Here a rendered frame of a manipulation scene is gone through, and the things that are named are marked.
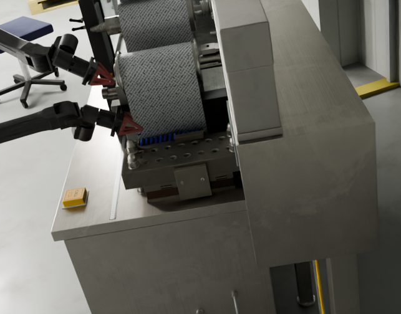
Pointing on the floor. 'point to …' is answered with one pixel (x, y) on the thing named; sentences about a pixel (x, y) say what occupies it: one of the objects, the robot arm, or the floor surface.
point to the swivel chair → (19, 27)
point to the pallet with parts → (35, 6)
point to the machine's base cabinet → (174, 268)
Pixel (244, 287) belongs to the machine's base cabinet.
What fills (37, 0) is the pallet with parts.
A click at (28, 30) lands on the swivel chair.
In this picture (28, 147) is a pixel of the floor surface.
